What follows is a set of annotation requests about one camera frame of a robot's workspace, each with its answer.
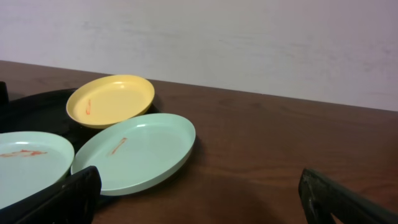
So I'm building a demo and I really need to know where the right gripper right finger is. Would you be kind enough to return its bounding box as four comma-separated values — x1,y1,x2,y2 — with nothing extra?
298,169,397,224

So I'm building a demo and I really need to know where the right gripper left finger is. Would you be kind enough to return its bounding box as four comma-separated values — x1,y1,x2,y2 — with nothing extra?
1,166,101,224

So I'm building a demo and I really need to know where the mint plate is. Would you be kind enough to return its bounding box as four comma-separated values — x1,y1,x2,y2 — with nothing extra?
1,131,75,208
71,113,196,196

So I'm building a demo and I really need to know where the round black tray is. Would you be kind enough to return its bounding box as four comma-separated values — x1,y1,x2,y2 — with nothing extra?
0,88,162,153

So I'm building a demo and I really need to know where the yellow plastic plate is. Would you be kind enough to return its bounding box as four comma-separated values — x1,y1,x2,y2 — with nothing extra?
66,75,155,129

